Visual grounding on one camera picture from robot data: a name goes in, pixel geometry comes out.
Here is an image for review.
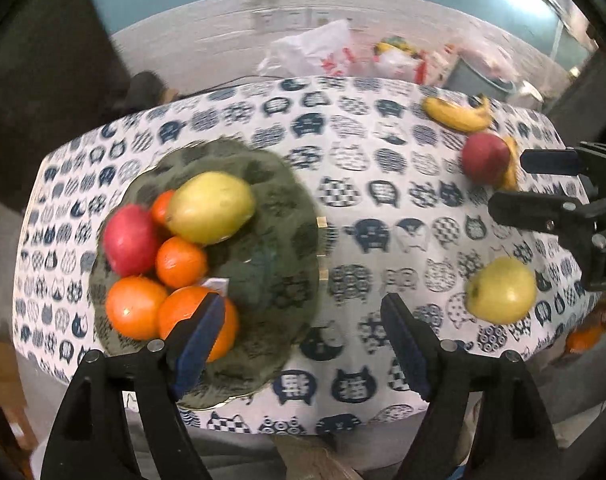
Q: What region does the cat pattern tablecloth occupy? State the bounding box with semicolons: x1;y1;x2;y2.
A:
12;77;597;434

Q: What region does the large orange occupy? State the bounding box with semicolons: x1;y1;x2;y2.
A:
106;276;169;340
157;286;239;363

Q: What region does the white barcode label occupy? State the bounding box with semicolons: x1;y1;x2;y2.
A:
200;276;229;297

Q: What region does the red paper bag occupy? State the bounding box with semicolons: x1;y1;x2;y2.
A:
373;36;428;84

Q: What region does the dark red apple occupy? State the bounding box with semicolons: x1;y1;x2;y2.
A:
461;132;511;186

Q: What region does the white wall socket strip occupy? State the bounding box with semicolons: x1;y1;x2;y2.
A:
251;8;333;32

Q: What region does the black cylinder speaker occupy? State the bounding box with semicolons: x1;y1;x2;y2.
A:
123;70;167;114

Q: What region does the yellow pear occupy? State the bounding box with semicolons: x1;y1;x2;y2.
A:
165;171;256;246

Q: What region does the small tangerine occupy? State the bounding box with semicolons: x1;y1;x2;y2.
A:
150;190;175;226
155;236;209;289

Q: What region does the teal trash bin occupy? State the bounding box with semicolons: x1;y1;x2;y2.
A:
443;44;518;102

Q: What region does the white plastic shopping bag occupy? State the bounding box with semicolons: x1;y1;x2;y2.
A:
257;20;355;77

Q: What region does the banana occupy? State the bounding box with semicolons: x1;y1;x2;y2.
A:
421;96;493;133
499;136;519;192

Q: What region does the green patterned plate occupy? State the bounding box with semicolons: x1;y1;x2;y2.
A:
119;138;321;410

